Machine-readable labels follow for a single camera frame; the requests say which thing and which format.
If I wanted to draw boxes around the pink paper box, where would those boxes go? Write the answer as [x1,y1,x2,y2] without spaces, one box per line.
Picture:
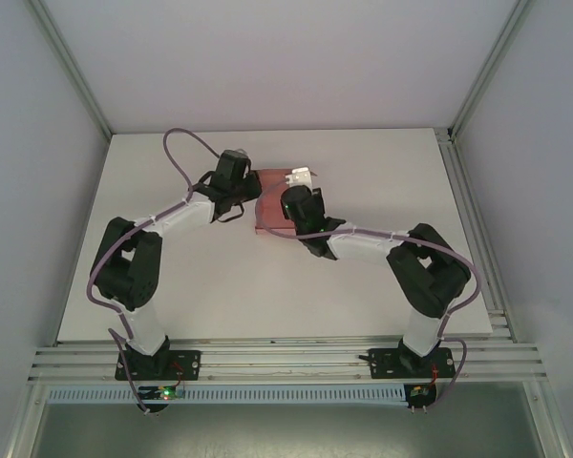
[252,167,316,239]

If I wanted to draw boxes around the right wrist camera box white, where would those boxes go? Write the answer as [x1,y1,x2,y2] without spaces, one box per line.
[286,165,314,189]

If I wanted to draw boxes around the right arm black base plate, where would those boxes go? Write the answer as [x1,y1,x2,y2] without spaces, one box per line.
[357,347,457,382]

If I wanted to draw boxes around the aluminium mounting rail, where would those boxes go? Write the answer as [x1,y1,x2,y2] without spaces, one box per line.
[27,336,549,385]

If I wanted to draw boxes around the aluminium frame post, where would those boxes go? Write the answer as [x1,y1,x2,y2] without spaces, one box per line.
[447,0,539,139]
[28,0,112,138]

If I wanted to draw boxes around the aluminium frame leg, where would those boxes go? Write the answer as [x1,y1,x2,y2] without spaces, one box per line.
[524,381,573,458]
[4,381,49,458]

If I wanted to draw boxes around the thin black cable loop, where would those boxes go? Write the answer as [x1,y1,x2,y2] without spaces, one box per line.
[214,200,246,225]

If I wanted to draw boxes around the slotted white cable duct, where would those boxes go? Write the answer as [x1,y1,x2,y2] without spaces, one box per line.
[45,384,408,406]

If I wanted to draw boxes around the aluminium side rail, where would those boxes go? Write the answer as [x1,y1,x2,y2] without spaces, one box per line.
[434,127,517,343]

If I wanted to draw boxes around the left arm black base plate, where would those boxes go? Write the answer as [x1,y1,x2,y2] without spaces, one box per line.
[114,349,202,383]

